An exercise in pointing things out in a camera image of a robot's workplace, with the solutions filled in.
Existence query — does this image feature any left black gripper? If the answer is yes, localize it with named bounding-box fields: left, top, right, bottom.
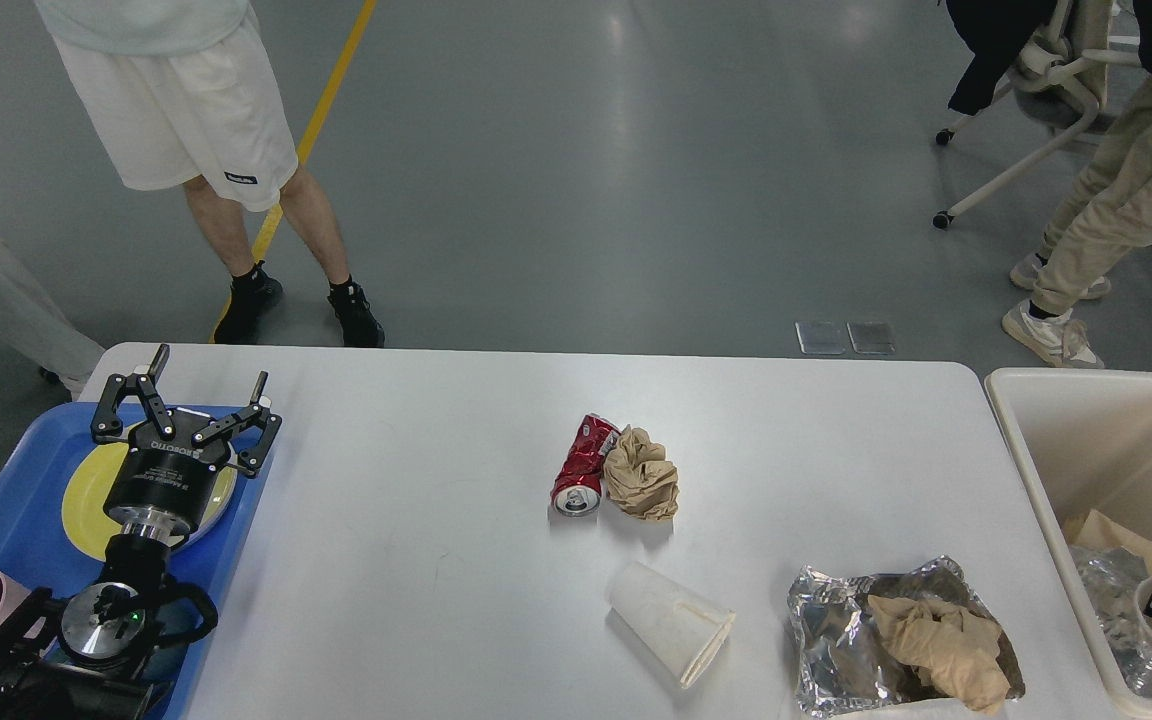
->
left=90, top=344, right=282, bottom=546

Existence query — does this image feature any yellow plastic plate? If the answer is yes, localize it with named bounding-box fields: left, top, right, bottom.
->
left=61, top=445, right=183, bottom=561

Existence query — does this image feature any large brown paper bag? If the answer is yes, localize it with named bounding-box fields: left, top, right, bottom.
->
left=1061, top=509, right=1152, bottom=575

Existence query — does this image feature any teal green mug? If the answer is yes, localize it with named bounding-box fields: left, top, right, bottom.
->
left=141, top=600, right=198, bottom=682

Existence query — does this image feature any foil sheet with paper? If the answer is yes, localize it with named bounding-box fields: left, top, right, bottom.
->
left=787, top=556, right=1026, bottom=719

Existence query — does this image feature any small brown paper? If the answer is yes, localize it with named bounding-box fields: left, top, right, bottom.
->
left=602, top=427, right=679, bottom=521

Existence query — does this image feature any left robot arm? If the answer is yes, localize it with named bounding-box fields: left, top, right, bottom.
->
left=0, top=344, right=285, bottom=719

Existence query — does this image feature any beige plastic bin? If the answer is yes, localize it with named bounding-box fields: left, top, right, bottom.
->
left=986, top=367, right=1152, bottom=719

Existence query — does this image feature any person in light grey trousers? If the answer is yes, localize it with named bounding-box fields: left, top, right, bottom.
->
left=0, top=238, right=105, bottom=401

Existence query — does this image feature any person in white shorts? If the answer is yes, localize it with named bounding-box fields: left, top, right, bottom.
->
left=36, top=1, right=385, bottom=348

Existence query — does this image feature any crushed red soda can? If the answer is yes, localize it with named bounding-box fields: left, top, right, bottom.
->
left=550, top=414, right=621, bottom=518

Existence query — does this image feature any person in khaki trousers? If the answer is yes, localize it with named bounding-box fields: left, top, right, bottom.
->
left=1001, top=1, right=1152, bottom=369

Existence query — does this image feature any white office chair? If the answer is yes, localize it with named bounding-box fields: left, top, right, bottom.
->
left=932, top=1, right=1140, bottom=232

